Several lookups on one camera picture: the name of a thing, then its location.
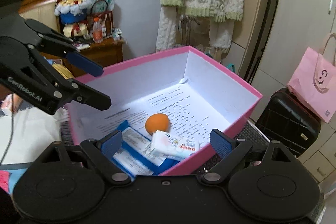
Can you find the blue wet wipes pack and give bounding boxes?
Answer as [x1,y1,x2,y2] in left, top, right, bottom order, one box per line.
[113,120,180,176]

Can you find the orange makeup sponge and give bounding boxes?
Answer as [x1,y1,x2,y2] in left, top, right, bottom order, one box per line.
[145,113,170,136]

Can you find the flower bouquet blue wrap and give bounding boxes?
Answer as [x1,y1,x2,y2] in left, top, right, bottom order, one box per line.
[54,0,89,25]

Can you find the pink cardboard box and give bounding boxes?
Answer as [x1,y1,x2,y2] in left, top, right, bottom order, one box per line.
[68,47,262,175]

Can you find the orange drink bottle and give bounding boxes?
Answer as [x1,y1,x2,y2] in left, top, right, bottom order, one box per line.
[92,18,103,43]

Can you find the wooden nightstand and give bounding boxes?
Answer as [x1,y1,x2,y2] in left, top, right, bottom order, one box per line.
[80,38,125,68]

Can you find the printed paper sheet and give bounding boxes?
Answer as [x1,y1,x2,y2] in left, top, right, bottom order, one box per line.
[79,78,232,146]

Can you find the black suitcase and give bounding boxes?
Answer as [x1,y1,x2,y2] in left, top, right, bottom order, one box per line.
[255,88,321,157]

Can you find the woven handbag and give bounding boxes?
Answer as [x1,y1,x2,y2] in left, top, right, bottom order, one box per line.
[87,0,113,37]

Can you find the pink paper shopping bag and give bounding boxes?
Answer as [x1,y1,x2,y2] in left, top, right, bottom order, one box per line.
[287,32,335,123]

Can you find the teal handled bag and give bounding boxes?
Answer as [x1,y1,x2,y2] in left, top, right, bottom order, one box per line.
[226,63,235,73]

